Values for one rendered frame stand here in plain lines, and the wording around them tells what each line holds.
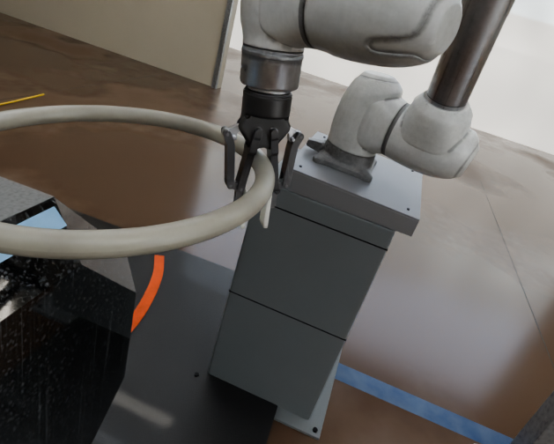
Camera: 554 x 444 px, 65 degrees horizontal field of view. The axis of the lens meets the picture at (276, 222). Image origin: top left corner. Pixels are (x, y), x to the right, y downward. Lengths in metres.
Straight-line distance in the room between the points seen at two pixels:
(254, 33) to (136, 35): 5.63
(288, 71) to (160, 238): 0.31
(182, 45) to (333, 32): 5.38
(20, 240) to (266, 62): 0.38
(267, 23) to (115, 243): 0.34
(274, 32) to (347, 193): 0.64
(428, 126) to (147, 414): 1.19
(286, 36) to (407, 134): 0.64
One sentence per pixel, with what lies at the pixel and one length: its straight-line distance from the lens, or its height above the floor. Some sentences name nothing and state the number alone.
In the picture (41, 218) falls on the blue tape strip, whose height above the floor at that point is 0.85.
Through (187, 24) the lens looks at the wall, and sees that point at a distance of 5.87.
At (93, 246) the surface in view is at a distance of 0.46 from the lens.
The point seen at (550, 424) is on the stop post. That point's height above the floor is 0.34.
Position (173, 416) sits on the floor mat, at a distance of 1.55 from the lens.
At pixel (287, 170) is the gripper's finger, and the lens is 0.72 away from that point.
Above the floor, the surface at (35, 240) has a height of 1.00.
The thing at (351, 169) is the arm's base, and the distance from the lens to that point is 1.26.
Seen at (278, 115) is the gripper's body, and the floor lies 1.11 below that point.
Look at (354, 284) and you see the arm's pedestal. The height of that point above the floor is 0.60.
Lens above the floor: 1.27
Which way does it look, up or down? 27 degrees down
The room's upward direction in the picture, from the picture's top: 17 degrees clockwise
